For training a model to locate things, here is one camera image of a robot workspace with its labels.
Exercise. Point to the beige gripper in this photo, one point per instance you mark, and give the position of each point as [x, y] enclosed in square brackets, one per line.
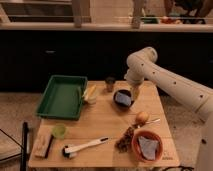
[135, 92]

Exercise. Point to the blue sponge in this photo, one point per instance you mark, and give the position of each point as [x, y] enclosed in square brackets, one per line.
[123, 99]

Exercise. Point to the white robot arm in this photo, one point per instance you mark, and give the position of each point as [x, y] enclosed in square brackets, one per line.
[193, 95]

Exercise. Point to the dark round bowl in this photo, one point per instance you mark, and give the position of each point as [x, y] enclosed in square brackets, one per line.
[126, 92]

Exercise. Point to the small dark lidded jar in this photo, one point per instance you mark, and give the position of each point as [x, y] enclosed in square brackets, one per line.
[110, 81]

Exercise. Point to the yellow apple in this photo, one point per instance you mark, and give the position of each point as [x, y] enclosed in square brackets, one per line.
[141, 118]

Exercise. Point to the metal spoon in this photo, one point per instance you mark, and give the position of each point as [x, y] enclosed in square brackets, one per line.
[153, 121]

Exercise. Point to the brown grape bunch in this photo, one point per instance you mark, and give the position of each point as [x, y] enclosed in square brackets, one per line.
[124, 143]

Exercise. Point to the orange plate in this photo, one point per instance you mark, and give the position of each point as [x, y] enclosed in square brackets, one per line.
[136, 148]

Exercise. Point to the grey folded cloth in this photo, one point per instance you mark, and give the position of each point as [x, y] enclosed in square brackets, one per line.
[148, 147]

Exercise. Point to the green plastic tray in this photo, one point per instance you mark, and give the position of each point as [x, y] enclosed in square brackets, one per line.
[63, 97]

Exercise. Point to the small green cup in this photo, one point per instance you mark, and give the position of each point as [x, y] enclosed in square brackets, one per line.
[58, 131]

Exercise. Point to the wooden block with black edge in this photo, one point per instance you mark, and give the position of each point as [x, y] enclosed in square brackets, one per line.
[41, 144]

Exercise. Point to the white handled dish brush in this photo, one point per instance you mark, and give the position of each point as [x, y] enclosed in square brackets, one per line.
[70, 151]

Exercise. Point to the black chair frame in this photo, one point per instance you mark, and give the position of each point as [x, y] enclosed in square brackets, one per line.
[24, 156]

